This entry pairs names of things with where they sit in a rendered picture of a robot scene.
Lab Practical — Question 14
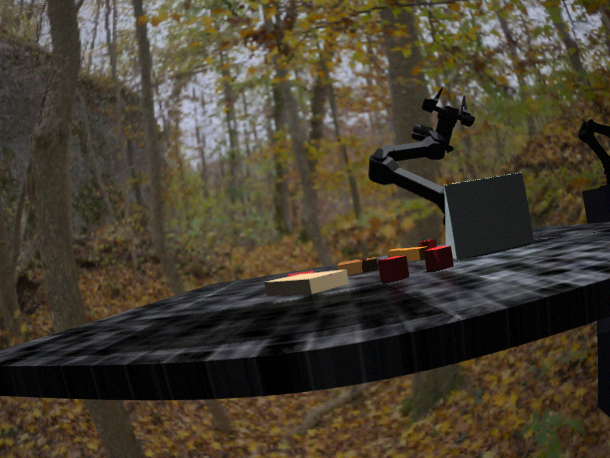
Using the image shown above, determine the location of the red square block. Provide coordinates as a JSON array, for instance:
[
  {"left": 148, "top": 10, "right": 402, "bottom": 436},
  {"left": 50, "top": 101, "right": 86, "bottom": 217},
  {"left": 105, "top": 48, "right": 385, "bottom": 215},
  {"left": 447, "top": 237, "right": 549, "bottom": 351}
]
[
  {"left": 377, "top": 256, "right": 409, "bottom": 282},
  {"left": 424, "top": 246, "right": 454, "bottom": 270},
  {"left": 419, "top": 239, "right": 437, "bottom": 250}
]

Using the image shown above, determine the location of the orange long flat bar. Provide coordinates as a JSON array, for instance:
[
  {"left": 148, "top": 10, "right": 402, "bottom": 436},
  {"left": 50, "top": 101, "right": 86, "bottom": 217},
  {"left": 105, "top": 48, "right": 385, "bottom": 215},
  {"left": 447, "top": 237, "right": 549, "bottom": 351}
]
[{"left": 388, "top": 246, "right": 429, "bottom": 261}]

